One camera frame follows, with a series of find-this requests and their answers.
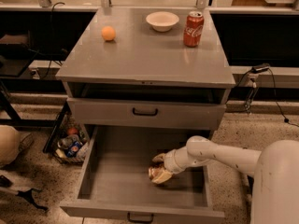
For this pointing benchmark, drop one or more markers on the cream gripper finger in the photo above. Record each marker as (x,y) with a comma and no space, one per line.
(159,158)
(159,176)

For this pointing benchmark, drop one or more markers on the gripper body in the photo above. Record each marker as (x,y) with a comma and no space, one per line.
(171,162)

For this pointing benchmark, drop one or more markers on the orange soda can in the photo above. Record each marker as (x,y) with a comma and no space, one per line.
(160,166)

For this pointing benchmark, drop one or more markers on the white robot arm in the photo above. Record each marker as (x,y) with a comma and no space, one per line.
(275,173)

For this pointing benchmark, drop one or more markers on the white rounded robot base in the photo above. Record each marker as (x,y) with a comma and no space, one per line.
(9,144)

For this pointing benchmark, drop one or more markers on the open grey lower drawer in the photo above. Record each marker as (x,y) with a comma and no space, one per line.
(114,182)

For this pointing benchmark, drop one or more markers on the closed grey upper drawer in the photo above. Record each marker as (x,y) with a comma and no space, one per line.
(147,114)

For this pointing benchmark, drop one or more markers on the grey drawer cabinet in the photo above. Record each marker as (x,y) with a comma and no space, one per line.
(141,64)

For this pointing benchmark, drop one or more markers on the blue can in basket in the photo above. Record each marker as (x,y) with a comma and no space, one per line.
(73,149)

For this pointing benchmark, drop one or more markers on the red cola can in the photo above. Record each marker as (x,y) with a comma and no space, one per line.
(193,29)

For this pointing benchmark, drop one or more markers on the orange fruit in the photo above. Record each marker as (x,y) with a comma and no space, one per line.
(108,33)

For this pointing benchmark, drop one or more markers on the white bowl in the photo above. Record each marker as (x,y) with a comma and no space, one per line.
(162,21)

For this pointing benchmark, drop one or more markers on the black tripod leg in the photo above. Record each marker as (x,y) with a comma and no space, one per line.
(5,186)

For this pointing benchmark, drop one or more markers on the wire basket of items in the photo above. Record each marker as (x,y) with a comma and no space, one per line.
(68,132)

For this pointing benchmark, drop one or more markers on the black power adapter with cable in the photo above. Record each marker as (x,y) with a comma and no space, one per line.
(250,78)

